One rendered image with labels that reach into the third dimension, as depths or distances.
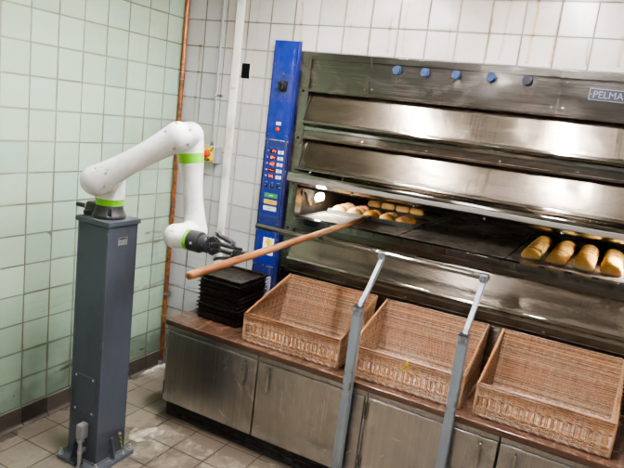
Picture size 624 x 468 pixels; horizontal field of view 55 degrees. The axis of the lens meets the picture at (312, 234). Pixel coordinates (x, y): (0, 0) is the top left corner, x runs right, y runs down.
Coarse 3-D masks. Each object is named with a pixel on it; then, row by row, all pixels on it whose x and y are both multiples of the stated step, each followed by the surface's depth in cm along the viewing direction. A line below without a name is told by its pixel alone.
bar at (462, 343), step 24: (312, 240) 303; (336, 240) 297; (432, 264) 275; (480, 288) 263; (360, 312) 270; (456, 360) 251; (456, 384) 253; (456, 408) 256; (336, 432) 283; (336, 456) 284
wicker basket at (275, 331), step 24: (288, 288) 349; (312, 288) 343; (336, 288) 337; (264, 312) 329; (288, 312) 347; (312, 312) 341; (336, 312) 336; (264, 336) 320; (288, 336) 301; (312, 336) 295; (336, 336) 333; (312, 360) 296; (336, 360) 291
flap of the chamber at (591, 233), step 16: (288, 176) 331; (352, 192) 320; (368, 192) 310; (384, 192) 306; (432, 208) 309; (448, 208) 291; (464, 208) 288; (528, 224) 279; (544, 224) 272; (560, 224) 269; (608, 240) 275
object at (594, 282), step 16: (304, 224) 346; (320, 224) 341; (336, 224) 340; (384, 240) 324; (400, 240) 320; (416, 240) 320; (464, 256) 305; (480, 256) 302; (496, 256) 303; (528, 272) 292; (544, 272) 288; (560, 272) 285; (608, 288) 276
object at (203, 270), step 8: (344, 224) 328; (352, 224) 338; (320, 232) 299; (328, 232) 308; (288, 240) 270; (296, 240) 275; (304, 240) 283; (264, 248) 250; (272, 248) 255; (280, 248) 262; (240, 256) 233; (248, 256) 237; (256, 256) 244; (216, 264) 219; (224, 264) 222; (232, 264) 227; (192, 272) 205; (200, 272) 209; (208, 272) 213
